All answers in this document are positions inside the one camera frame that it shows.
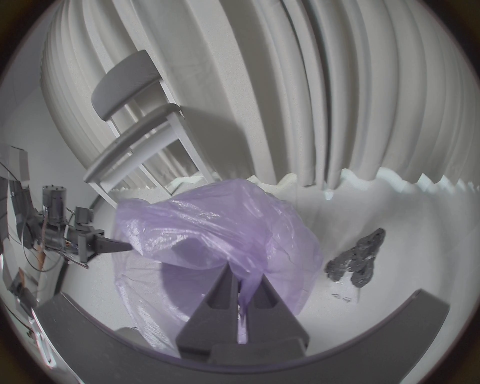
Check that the white chair with grey seat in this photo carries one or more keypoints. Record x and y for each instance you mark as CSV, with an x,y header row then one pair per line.
x,y
123,84

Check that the purple plastic bag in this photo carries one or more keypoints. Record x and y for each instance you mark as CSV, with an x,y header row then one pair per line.
x,y
210,225

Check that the white curtain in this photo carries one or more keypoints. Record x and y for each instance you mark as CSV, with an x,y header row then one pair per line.
x,y
337,93

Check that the white trash bin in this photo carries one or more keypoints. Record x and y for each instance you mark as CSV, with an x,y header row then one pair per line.
x,y
142,303

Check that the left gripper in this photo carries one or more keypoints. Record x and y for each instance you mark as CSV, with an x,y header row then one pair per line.
x,y
88,245

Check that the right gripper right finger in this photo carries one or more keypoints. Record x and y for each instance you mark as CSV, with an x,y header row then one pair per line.
x,y
268,318

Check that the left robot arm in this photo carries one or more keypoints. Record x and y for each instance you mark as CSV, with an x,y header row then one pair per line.
x,y
52,202

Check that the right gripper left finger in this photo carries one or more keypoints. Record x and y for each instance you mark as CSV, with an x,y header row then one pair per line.
x,y
215,315

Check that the crumpled black plastic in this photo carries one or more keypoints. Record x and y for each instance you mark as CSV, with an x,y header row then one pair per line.
x,y
352,258

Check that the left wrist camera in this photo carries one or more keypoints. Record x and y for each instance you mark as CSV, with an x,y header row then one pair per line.
x,y
84,215

